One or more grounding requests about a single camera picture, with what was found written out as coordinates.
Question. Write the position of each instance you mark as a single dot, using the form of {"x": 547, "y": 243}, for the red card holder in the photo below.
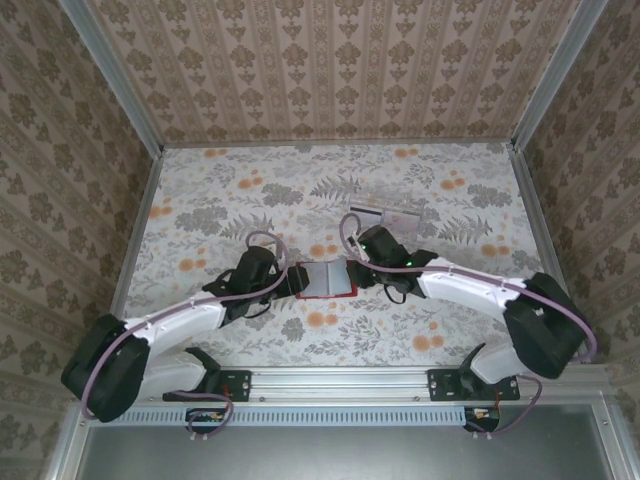
{"x": 325, "y": 277}

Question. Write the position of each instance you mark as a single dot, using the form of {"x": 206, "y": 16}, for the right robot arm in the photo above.
{"x": 460, "y": 287}

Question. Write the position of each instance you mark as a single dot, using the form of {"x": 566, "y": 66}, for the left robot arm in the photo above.
{"x": 175, "y": 325}

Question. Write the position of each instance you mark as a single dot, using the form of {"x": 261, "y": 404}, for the pink printed card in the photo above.
{"x": 405, "y": 220}

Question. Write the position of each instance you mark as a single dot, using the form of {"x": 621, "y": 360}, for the white magnetic stripe card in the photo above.
{"x": 370, "y": 212}

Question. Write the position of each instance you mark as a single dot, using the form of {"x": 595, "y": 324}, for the grey metal sheet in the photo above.
{"x": 340, "y": 455}

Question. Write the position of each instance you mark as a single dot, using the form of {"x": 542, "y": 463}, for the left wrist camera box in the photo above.
{"x": 272, "y": 247}

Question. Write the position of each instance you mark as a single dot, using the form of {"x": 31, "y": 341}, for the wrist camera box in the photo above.
{"x": 356, "y": 245}
{"x": 272, "y": 247}

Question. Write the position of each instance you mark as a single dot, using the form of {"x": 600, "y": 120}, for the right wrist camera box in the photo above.
{"x": 356, "y": 245}

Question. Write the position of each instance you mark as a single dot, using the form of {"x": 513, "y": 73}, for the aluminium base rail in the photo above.
{"x": 340, "y": 382}

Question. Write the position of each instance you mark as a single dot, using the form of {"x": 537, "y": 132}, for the aluminium table back rail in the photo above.
{"x": 340, "y": 143}

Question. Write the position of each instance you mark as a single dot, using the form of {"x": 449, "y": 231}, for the aluminium table side rail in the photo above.
{"x": 145, "y": 200}
{"x": 531, "y": 200}

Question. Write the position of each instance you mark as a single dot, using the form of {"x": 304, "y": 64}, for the aluminium frame post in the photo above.
{"x": 556, "y": 75}
{"x": 114, "y": 75}

